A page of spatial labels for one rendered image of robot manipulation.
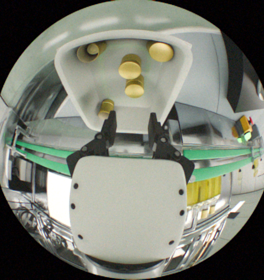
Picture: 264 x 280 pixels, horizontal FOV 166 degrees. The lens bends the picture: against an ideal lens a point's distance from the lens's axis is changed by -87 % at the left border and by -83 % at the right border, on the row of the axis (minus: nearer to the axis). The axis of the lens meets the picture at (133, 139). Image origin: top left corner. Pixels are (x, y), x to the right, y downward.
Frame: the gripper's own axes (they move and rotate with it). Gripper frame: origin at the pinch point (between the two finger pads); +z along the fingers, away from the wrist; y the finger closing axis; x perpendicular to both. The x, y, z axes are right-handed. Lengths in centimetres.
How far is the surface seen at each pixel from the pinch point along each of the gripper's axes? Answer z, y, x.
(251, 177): -50, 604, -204
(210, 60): 10.9, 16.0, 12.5
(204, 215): -19.4, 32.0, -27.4
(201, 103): 14.7, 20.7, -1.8
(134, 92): 7.1, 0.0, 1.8
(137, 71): 6.0, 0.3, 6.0
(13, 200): -39, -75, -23
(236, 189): -65, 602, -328
